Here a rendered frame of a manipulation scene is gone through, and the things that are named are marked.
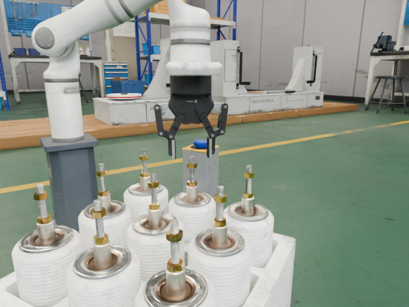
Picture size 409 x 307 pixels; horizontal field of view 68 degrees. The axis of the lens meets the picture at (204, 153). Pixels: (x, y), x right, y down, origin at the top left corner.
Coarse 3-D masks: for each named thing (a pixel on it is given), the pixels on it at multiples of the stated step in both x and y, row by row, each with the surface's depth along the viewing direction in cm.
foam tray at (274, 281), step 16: (288, 240) 60; (272, 256) 55; (288, 256) 56; (256, 272) 50; (272, 272) 50; (288, 272) 58; (0, 288) 47; (16, 288) 49; (256, 288) 47; (272, 288) 47; (288, 288) 60; (0, 304) 43; (16, 304) 43; (64, 304) 43; (256, 304) 43; (272, 304) 48; (288, 304) 63
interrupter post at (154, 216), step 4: (148, 208) 51; (160, 208) 50; (148, 212) 50; (152, 212) 50; (156, 212) 50; (160, 212) 50; (152, 216) 50; (156, 216) 50; (160, 216) 50; (152, 220) 50; (156, 220) 50; (160, 220) 51; (152, 224) 50; (156, 224) 50; (160, 224) 51
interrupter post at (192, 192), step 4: (188, 188) 60; (192, 188) 60; (196, 188) 60; (188, 192) 60; (192, 192) 60; (196, 192) 60; (188, 196) 60; (192, 196) 60; (196, 196) 60; (188, 200) 61; (192, 200) 60; (196, 200) 61
